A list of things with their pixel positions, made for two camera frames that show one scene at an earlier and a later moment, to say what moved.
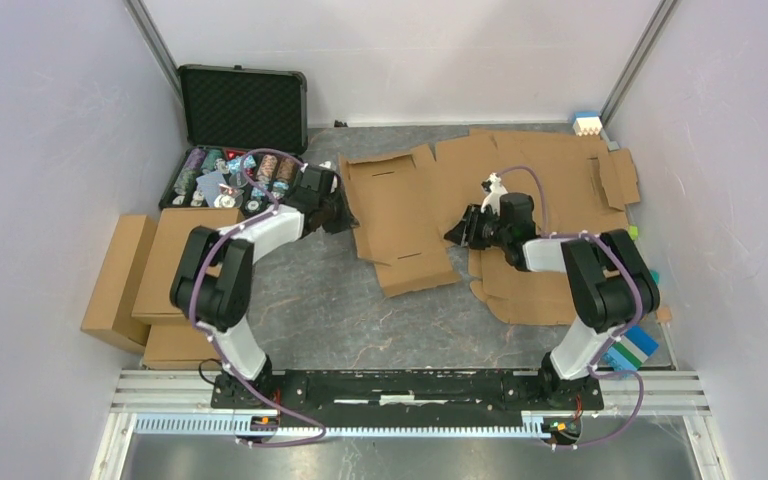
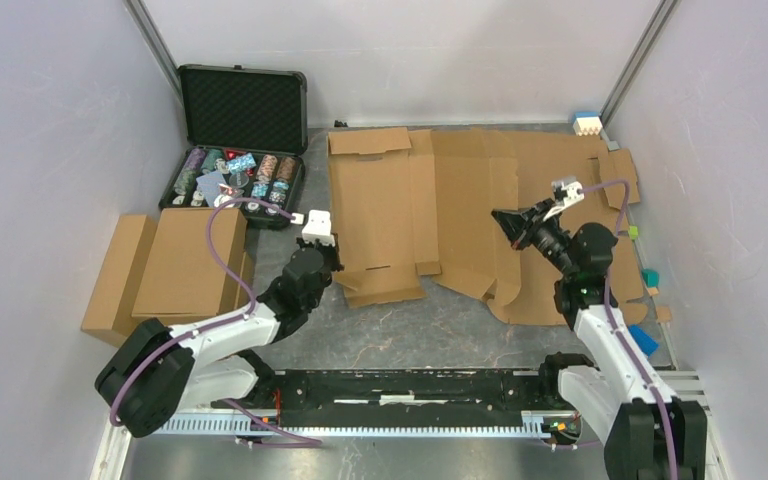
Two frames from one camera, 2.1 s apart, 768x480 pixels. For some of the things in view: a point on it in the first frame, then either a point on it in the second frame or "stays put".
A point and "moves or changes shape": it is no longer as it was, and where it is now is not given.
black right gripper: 466,231 -> 519,226
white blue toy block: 587,122 stays put
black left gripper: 346,220 -> 332,250
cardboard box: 109,310 stays put
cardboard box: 403,205 moves or changes shape
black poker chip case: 247,133 stays put
